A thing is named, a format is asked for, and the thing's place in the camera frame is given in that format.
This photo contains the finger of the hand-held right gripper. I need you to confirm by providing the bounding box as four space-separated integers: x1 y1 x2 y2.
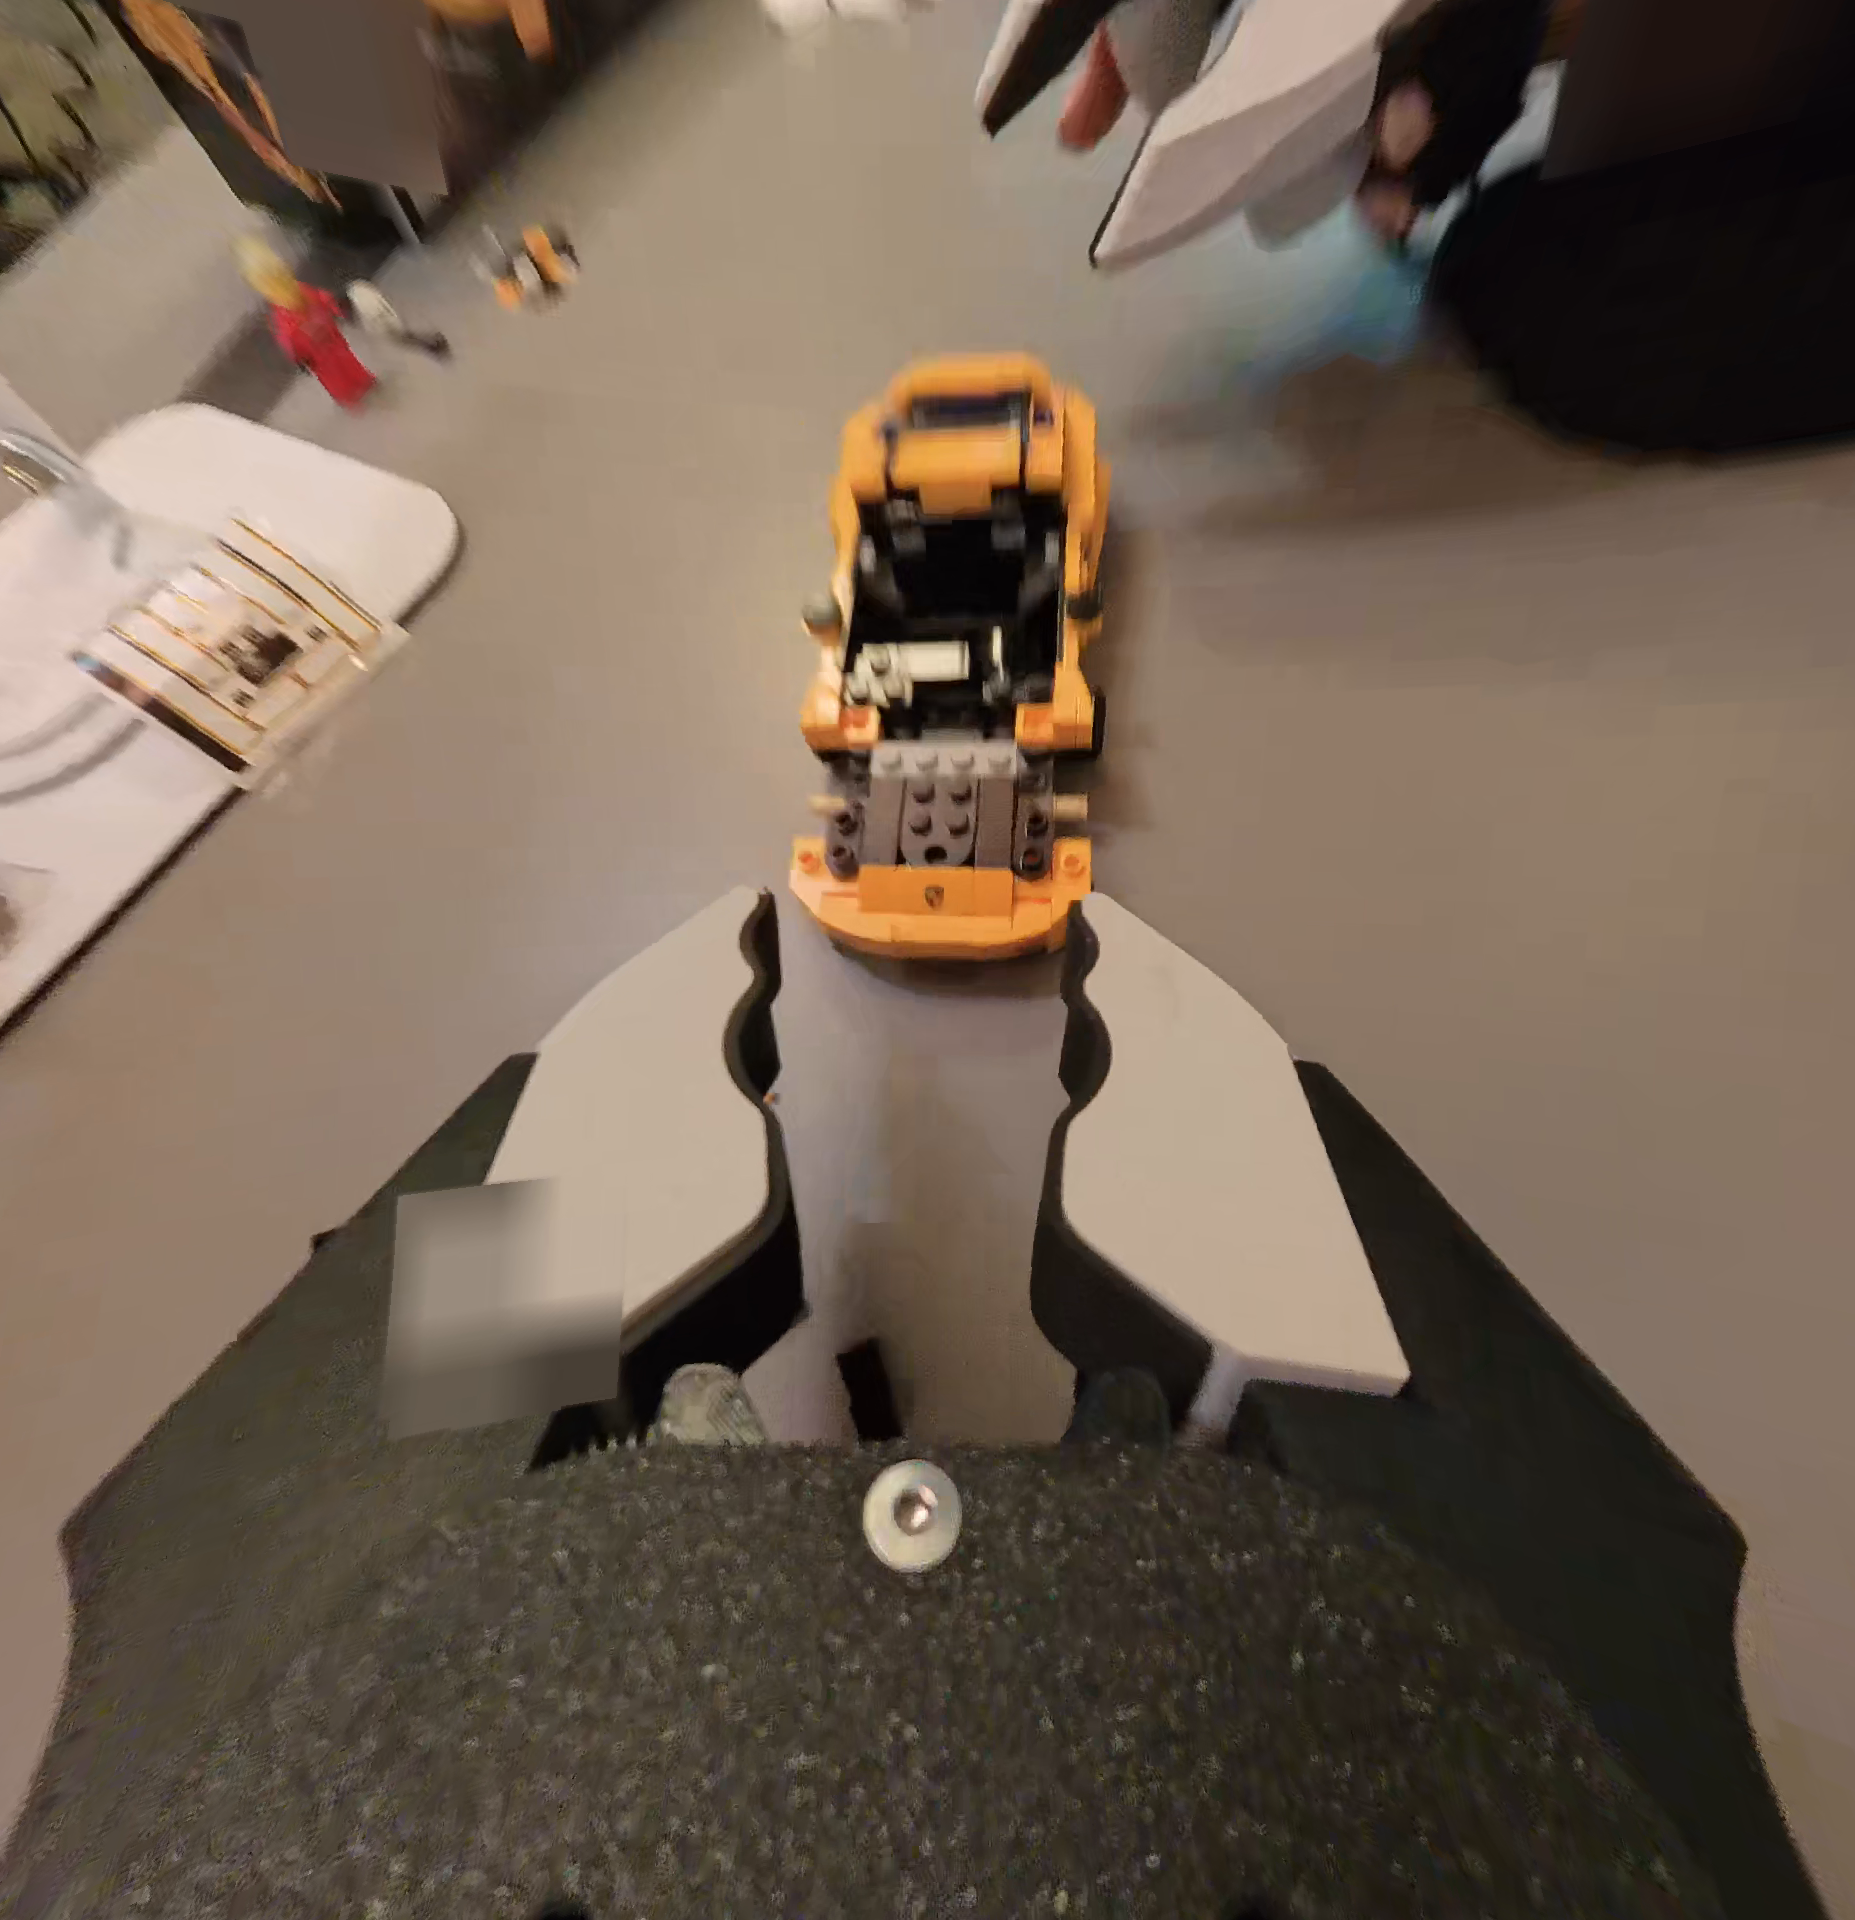
976 0 1133 140
1091 0 1415 273

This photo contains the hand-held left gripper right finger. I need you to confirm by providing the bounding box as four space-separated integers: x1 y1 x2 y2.
1033 895 1415 1406

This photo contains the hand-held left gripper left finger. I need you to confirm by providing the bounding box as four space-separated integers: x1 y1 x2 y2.
493 888 803 1351

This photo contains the orange lego car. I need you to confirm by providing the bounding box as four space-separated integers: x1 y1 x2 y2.
791 355 1121 966

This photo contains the lego sticker sheet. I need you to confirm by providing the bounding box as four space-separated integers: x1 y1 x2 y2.
72 516 412 788

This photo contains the small black lego piece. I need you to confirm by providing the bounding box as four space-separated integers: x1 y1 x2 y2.
343 280 453 364

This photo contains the black lego set box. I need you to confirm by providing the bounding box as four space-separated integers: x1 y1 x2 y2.
104 0 622 247

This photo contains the red lego minifigure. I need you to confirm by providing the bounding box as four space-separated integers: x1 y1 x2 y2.
238 241 383 411

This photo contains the person's right hand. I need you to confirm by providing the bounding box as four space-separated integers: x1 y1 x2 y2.
1053 25 1440 219

